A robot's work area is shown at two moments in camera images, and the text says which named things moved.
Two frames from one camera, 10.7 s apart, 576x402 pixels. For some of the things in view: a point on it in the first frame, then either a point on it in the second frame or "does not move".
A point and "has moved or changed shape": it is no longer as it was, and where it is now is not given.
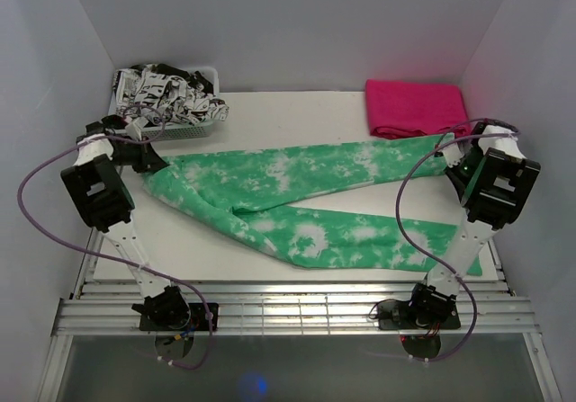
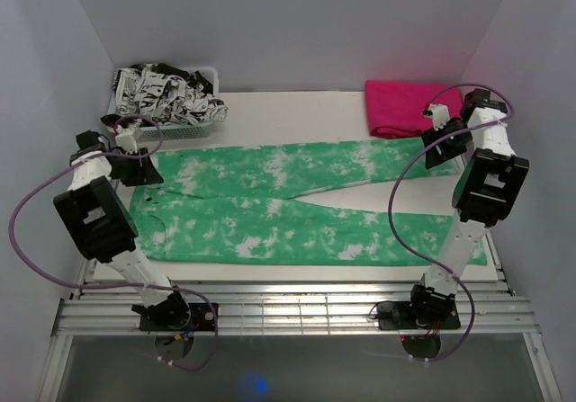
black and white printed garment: [173, 93] does not move
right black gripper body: [464, 171] -> [451, 146]
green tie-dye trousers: [219, 183] has moved or changed shape
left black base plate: [203, 317] does not move
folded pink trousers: [400, 108] does not move
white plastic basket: [168, 131] does not move
